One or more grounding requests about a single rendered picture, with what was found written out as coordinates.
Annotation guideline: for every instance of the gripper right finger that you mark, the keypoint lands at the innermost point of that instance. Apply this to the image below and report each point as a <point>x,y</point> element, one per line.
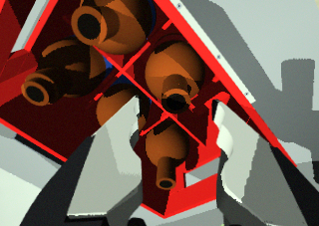
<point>259,185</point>

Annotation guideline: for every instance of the red crate with dividers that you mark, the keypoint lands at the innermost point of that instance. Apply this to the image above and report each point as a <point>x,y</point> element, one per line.
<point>61,127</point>

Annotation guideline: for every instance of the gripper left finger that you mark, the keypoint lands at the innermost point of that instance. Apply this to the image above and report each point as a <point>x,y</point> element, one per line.
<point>101,183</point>

